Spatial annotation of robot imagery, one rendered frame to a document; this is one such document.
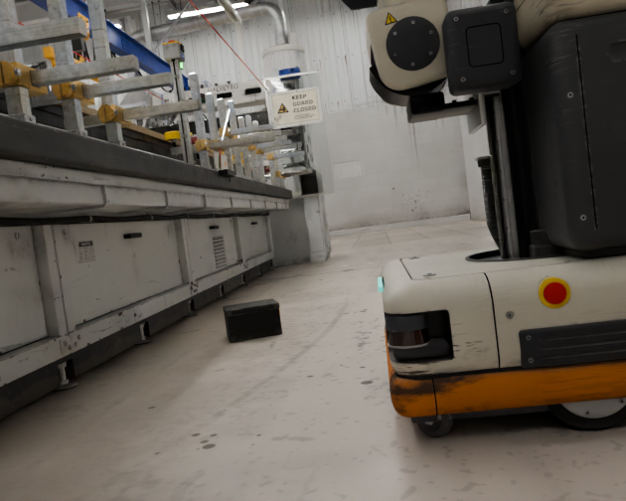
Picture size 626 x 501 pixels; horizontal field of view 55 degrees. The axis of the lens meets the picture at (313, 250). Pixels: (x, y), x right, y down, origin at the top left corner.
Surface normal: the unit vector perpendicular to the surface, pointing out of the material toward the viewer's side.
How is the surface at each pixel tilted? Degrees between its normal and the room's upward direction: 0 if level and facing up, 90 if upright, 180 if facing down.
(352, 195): 90
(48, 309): 90
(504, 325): 90
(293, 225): 90
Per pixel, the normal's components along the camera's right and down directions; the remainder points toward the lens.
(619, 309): -0.10, 0.07
